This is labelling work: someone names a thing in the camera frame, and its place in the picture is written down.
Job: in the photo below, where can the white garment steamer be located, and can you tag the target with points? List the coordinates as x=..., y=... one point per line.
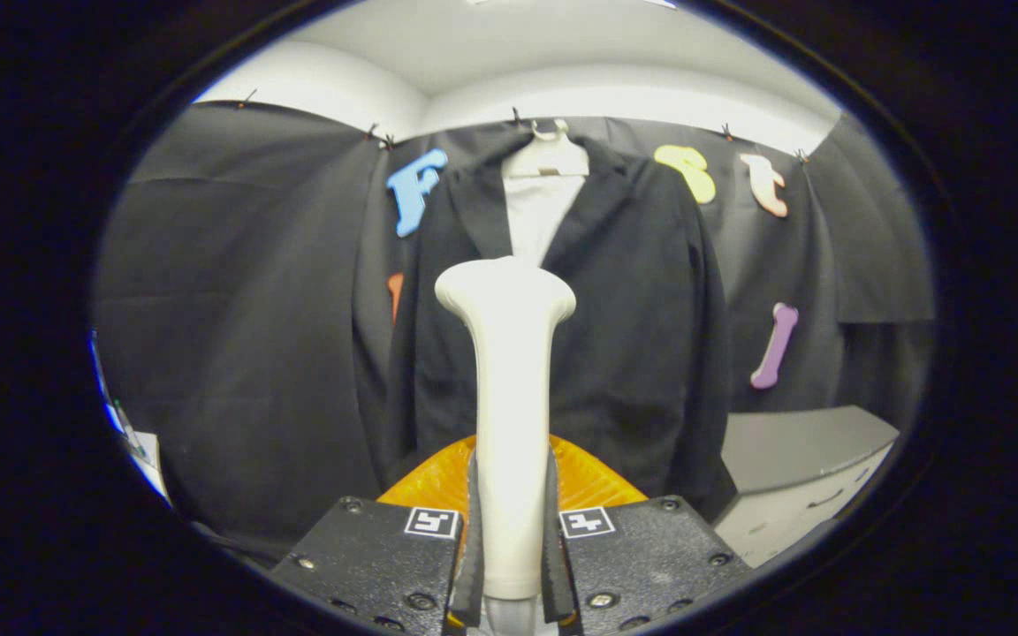
x=509, y=371

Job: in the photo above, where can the black backdrop cloth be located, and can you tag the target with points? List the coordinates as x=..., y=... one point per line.
x=244, y=309

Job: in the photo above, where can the black suit jacket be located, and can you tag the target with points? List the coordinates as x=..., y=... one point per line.
x=633, y=336

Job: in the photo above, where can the white clothes hanger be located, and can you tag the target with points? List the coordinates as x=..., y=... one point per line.
x=549, y=159

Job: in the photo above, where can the grey cabinet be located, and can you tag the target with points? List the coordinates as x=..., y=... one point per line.
x=792, y=450

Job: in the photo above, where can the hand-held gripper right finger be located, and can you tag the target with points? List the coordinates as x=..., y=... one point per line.
x=555, y=574

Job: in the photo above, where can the white board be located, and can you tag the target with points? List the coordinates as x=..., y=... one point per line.
x=148, y=459

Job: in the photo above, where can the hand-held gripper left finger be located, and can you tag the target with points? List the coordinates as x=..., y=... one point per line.
x=472, y=574

